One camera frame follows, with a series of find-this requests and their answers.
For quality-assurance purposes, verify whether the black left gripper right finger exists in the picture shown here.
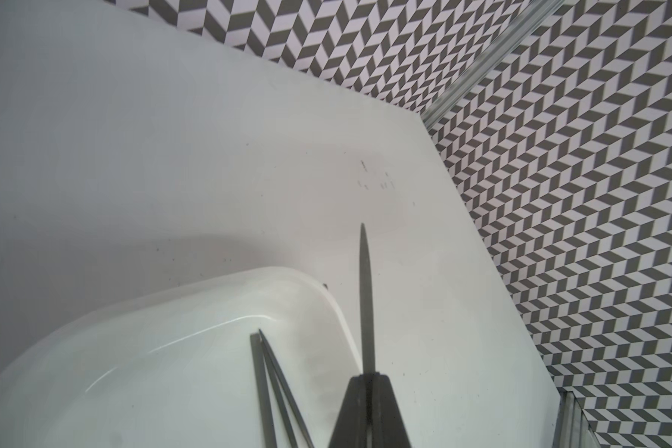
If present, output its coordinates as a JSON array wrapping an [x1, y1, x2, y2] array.
[[369, 373, 412, 448]]

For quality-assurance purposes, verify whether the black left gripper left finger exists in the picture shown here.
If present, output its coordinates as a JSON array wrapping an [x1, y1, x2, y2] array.
[[329, 375, 368, 448]]

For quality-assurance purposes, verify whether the needle file yellow handle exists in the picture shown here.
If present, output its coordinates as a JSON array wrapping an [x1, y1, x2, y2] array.
[[259, 332, 298, 448], [358, 223, 376, 374], [259, 330, 315, 448], [249, 333, 277, 448]]

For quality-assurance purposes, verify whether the white plastic storage box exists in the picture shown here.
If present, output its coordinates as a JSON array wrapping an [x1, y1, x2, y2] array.
[[0, 267, 361, 447]]

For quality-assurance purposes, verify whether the aluminium front rail frame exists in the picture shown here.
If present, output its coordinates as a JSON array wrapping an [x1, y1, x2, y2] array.
[[552, 390, 601, 448]]

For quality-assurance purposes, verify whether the right corner aluminium post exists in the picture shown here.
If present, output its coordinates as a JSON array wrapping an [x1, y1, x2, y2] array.
[[420, 0, 563, 130]]

